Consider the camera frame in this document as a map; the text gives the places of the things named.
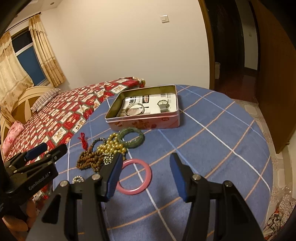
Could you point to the white wall switch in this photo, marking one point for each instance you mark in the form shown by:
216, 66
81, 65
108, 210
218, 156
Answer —
164, 19

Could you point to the pink pillow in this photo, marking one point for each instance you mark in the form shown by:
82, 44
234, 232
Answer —
13, 133

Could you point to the red patchwork bedspread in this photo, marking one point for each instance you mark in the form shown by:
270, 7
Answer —
66, 113

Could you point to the green jade bangle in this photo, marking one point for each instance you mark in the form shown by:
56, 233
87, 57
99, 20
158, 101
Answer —
131, 137

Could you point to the beige patterned curtain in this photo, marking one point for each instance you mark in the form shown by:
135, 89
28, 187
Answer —
44, 52

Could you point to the cream wooden headboard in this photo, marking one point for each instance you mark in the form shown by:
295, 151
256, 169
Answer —
22, 110

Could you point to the window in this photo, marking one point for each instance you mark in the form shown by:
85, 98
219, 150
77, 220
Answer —
25, 52

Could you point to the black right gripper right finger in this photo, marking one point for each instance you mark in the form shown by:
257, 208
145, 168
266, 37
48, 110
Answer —
233, 218

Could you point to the printed paper in tin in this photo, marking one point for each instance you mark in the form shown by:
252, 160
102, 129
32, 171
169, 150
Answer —
150, 103

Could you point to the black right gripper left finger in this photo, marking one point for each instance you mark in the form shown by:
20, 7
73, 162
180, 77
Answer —
78, 205

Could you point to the beige left curtain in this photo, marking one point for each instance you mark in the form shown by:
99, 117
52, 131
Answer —
14, 79

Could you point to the pink metal tin box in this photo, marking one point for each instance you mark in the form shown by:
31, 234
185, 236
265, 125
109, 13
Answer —
143, 122

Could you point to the thin silver bangle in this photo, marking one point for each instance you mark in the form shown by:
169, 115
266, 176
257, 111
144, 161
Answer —
134, 109

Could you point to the striped pillow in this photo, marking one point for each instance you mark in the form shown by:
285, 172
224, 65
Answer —
42, 101

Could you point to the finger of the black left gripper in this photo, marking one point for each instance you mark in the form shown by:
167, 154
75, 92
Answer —
41, 159
21, 159

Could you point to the blue plaid tablecloth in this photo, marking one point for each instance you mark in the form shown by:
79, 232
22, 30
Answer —
217, 139

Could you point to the brown wooden door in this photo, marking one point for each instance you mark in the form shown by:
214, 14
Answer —
276, 76

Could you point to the brown door frame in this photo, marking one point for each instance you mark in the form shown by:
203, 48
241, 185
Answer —
210, 41

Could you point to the clutter pile on floor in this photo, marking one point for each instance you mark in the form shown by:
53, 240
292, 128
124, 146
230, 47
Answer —
278, 219

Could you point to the person's hand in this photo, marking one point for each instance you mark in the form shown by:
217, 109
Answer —
18, 227

